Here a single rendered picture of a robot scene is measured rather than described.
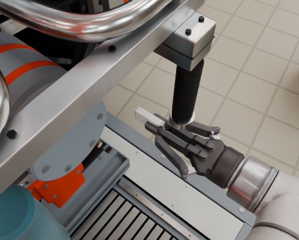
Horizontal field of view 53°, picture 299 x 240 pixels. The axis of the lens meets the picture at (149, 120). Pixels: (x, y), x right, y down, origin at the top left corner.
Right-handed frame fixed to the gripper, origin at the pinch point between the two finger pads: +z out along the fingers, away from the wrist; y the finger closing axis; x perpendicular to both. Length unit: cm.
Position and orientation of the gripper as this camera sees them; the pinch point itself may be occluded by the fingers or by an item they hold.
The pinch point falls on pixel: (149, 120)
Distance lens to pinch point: 63.5
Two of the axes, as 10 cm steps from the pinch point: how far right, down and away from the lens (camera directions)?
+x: -0.3, -5.8, -8.1
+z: -7.9, -4.9, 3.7
